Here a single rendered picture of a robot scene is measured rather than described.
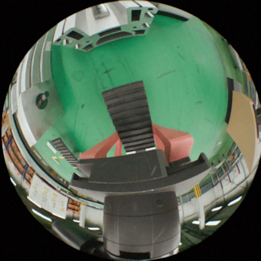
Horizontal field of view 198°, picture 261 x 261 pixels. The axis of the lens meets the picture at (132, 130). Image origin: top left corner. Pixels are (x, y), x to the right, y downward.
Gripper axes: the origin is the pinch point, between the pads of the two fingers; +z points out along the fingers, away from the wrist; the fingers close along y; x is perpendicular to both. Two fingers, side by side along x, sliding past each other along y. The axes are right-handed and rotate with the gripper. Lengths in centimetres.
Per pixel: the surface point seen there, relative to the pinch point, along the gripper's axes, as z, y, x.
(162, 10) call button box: 0.6, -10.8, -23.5
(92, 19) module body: -1.2, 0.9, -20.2
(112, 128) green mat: 3.3, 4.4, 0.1
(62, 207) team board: -68, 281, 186
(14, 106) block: -5.1, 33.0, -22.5
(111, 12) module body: -1.2, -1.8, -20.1
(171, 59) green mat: 3.2, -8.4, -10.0
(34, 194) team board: -80, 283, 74
